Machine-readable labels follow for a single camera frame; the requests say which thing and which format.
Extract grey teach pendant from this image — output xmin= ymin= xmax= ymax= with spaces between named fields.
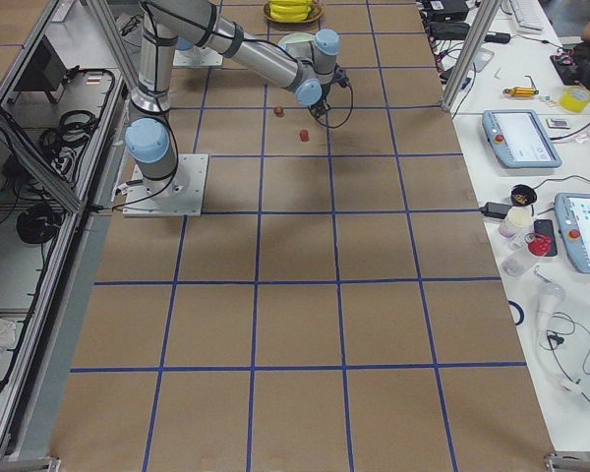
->
xmin=482 ymin=109 xmax=562 ymax=168
xmin=554 ymin=193 xmax=590 ymax=274

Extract black bowl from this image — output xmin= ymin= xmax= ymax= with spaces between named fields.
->
xmin=509 ymin=184 xmax=538 ymax=207

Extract brown wicker basket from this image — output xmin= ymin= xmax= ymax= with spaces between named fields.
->
xmin=263 ymin=1 xmax=324 ymax=24

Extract gold cylinder tool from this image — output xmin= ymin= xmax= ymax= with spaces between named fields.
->
xmin=502 ymin=87 xmax=539 ymax=98

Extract grey teach pendant lower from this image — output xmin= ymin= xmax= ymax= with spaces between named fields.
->
xmin=554 ymin=193 xmax=590 ymax=274

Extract aluminium side rail frame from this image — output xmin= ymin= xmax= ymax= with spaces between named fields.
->
xmin=0 ymin=1 xmax=137 ymax=471

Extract aluminium frame post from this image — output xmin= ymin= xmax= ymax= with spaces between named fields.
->
xmin=441 ymin=0 xmax=500 ymax=111

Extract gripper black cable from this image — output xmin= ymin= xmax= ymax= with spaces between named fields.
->
xmin=319 ymin=68 xmax=354 ymax=130

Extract yellow tape roll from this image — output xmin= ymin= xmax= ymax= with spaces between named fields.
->
xmin=559 ymin=86 xmax=590 ymax=113

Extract white handheld device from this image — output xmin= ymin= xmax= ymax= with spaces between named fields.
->
xmin=535 ymin=283 xmax=565 ymax=348

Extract pale green plate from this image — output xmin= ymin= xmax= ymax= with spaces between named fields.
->
xmin=277 ymin=32 xmax=316 ymax=56

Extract black smartphone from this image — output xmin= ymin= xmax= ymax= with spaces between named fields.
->
xmin=534 ymin=218 xmax=558 ymax=258

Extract yellow banana bunch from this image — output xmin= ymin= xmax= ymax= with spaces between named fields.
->
xmin=268 ymin=0 xmax=312 ymax=23

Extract grey teach pendant upper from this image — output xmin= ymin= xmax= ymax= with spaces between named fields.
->
xmin=482 ymin=109 xmax=562 ymax=168

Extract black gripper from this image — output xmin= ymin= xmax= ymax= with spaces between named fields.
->
xmin=310 ymin=97 xmax=330 ymax=118

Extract black electronics box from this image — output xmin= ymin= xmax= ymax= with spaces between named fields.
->
xmin=15 ymin=35 xmax=68 ymax=103

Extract black power adapter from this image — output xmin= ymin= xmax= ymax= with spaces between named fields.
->
xmin=479 ymin=202 xmax=511 ymax=220

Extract red round object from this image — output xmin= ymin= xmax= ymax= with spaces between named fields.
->
xmin=525 ymin=233 xmax=550 ymax=257

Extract white keyboard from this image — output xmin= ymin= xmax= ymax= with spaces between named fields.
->
xmin=503 ymin=0 xmax=544 ymax=34

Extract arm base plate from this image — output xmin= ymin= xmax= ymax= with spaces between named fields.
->
xmin=173 ymin=47 xmax=223 ymax=69
xmin=121 ymin=153 xmax=209 ymax=217

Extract coiled black cables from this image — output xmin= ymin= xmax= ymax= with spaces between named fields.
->
xmin=17 ymin=108 xmax=102 ymax=247

